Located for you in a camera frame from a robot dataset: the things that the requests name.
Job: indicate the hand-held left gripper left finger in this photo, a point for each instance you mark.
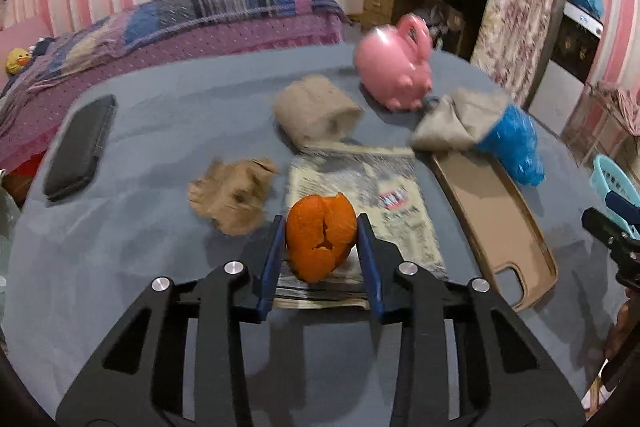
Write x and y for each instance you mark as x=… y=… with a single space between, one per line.
x=267 y=267

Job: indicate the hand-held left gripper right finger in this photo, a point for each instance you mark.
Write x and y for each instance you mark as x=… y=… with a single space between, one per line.
x=370 y=267

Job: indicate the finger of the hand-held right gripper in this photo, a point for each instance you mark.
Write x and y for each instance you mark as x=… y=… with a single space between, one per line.
x=622 y=207
x=602 y=224

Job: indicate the turquoise plastic basket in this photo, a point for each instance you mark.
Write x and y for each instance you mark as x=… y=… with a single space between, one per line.
x=607 y=174

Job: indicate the large orange peel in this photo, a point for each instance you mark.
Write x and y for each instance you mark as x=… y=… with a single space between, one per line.
x=320 y=232

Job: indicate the silver printed wrapper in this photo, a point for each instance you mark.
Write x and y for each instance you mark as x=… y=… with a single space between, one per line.
x=395 y=207

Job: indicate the brown paper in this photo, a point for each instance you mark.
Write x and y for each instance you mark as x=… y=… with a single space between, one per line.
x=230 y=194

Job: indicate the blue plastic bag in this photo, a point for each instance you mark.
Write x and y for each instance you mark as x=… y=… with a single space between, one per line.
x=515 y=147

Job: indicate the cardboard paper roll tube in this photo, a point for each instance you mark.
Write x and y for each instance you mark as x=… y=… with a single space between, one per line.
x=312 y=112

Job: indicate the beige paper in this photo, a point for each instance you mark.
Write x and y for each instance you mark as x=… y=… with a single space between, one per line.
x=455 y=122

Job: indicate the pink cloth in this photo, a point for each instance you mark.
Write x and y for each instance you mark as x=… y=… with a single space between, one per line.
x=620 y=102

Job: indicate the tan phone case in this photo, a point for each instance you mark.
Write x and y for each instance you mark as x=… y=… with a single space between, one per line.
x=490 y=217

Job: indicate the white water dispenser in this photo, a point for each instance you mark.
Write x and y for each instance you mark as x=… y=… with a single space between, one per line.
x=565 y=77

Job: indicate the pink piggy bank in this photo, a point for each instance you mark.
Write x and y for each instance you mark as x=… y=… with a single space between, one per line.
x=390 y=67

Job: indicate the floral curtain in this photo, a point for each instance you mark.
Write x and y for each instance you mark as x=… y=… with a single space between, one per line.
x=515 y=22

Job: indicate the black rectangular case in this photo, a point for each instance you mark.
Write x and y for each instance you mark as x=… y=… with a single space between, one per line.
x=80 y=147

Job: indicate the bed with purple dotted cover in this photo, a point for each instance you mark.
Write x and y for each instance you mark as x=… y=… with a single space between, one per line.
x=210 y=47

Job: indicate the striped patchwork quilt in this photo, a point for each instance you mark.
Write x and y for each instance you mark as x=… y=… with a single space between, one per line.
x=175 y=12

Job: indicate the yellow duck plush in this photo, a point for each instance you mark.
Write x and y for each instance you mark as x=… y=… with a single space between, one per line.
x=17 y=61

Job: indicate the pink headboard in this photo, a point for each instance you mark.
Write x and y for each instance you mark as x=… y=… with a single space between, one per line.
x=22 y=37

